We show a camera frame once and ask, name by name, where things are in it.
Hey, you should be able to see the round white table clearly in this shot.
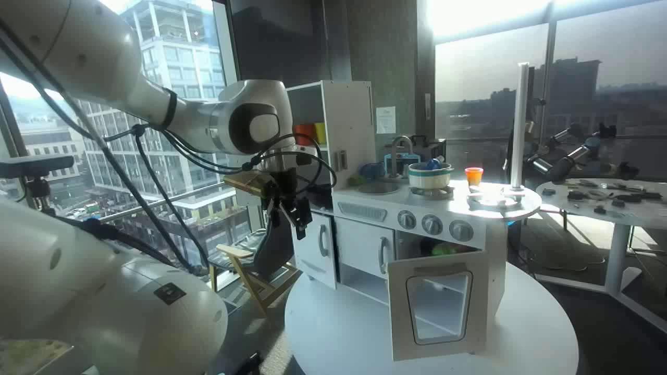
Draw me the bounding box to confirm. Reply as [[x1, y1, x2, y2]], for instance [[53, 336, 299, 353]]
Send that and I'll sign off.
[[283, 259, 581, 375]]

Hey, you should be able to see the dark toy sink basin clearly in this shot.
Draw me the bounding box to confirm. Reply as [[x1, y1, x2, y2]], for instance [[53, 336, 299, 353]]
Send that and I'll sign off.
[[358, 176, 406, 199]]

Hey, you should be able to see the white side table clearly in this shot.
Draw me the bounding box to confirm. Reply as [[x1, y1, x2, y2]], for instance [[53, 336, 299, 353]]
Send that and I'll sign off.
[[539, 176, 667, 298]]

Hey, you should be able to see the orange plastic cup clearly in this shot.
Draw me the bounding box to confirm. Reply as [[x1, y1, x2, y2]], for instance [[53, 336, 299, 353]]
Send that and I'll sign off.
[[294, 124, 319, 148]]

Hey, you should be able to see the black camera on stand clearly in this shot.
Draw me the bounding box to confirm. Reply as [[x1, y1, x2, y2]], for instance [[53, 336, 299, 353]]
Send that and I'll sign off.
[[0, 155, 76, 210]]

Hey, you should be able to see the black lab equipment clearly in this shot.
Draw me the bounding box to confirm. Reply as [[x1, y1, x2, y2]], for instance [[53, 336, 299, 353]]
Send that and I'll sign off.
[[525, 124, 621, 184]]

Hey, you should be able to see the white striped toy pot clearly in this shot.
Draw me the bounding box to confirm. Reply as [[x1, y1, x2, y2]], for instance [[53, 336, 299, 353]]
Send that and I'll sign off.
[[404, 156, 455, 195]]

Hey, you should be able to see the toy kitchen faucet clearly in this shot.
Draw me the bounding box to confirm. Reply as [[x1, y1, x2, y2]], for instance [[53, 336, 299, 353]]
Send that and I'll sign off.
[[378, 133, 421, 177]]

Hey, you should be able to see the wide white cabinet door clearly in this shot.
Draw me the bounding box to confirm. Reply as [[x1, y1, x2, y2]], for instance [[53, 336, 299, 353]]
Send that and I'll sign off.
[[294, 208, 343, 293]]

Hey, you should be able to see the white vertical post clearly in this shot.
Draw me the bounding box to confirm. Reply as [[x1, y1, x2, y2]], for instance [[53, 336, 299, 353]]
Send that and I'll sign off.
[[509, 61, 539, 195]]

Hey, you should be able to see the green ball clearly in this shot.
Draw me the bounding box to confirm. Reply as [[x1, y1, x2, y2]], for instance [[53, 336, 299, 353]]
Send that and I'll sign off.
[[432, 242, 462, 259]]

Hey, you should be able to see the grey oven knob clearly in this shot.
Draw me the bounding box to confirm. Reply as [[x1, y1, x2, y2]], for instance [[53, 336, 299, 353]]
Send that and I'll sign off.
[[448, 220, 478, 244], [419, 212, 446, 238], [397, 208, 419, 232]]

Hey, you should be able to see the small white cabinet door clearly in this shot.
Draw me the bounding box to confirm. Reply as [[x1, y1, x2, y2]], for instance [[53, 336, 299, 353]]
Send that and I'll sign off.
[[335, 218, 399, 281]]

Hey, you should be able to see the small orange cup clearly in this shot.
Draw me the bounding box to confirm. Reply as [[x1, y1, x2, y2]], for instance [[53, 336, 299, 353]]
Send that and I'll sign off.
[[462, 166, 485, 188]]

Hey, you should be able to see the wooden folding chair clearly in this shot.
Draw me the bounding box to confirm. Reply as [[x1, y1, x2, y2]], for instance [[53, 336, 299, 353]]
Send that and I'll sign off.
[[206, 206, 302, 320]]

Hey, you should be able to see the white paper note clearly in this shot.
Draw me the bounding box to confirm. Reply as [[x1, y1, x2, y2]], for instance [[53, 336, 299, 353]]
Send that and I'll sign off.
[[373, 105, 399, 136]]

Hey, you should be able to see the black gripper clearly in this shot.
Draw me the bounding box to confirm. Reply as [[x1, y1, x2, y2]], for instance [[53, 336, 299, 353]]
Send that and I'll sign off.
[[261, 168, 317, 242]]

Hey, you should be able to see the white toy kitchen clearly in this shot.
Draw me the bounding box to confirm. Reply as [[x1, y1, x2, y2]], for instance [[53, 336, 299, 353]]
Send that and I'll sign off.
[[285, 79, 545, 363]]

